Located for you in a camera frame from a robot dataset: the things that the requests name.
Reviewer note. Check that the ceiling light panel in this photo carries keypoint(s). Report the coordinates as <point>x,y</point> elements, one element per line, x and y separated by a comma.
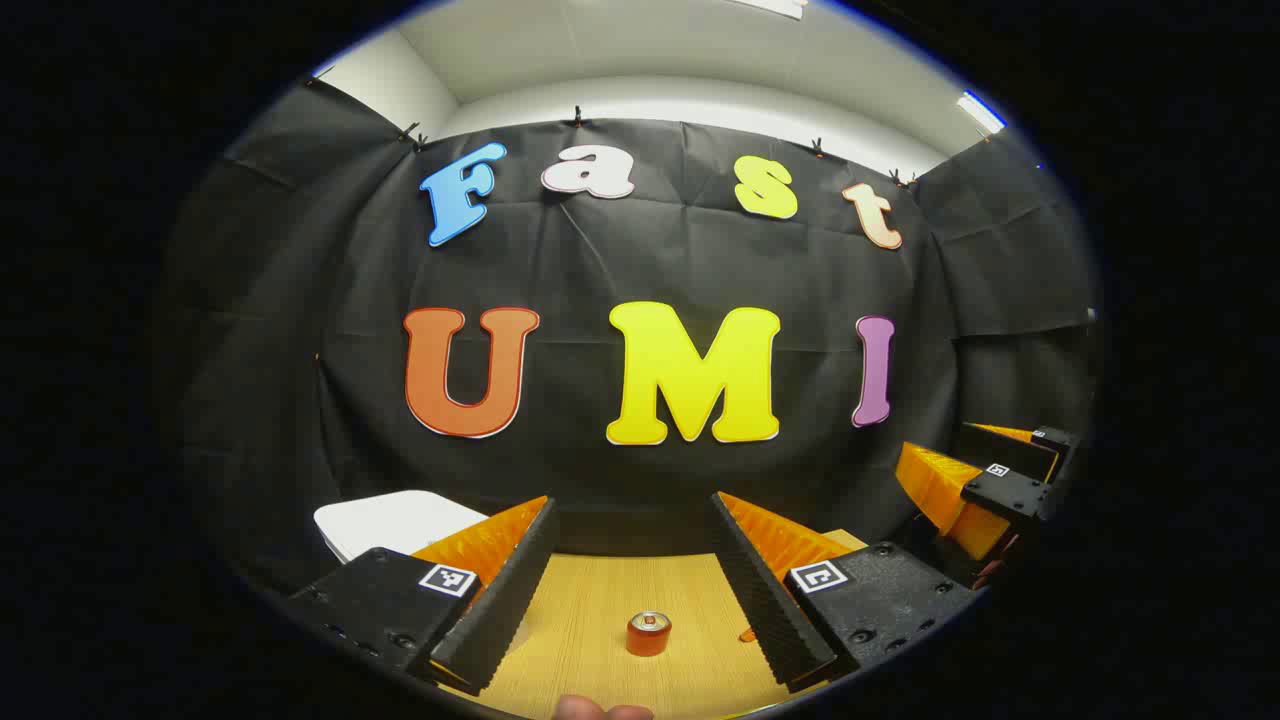
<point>770,6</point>
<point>982,112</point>

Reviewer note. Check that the orange pop can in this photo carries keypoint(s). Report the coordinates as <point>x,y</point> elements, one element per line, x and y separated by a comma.
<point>649,637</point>

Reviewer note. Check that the white garbage bin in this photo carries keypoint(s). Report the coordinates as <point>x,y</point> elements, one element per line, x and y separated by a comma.
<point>400,522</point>

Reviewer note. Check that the wooden desktop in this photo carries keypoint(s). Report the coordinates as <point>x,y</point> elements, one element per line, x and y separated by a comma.
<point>590,600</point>

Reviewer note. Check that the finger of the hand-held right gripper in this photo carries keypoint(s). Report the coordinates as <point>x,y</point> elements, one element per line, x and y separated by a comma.
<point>1005,495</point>
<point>1010,450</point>

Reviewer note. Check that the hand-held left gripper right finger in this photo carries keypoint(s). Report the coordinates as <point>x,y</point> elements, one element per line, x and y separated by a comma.
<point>770,610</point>

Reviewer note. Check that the black backdrop cloth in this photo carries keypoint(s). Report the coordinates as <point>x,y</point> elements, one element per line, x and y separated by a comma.
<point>620,270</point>

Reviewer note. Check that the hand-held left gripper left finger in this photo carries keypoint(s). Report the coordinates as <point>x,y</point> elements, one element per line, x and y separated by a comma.
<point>510,600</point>

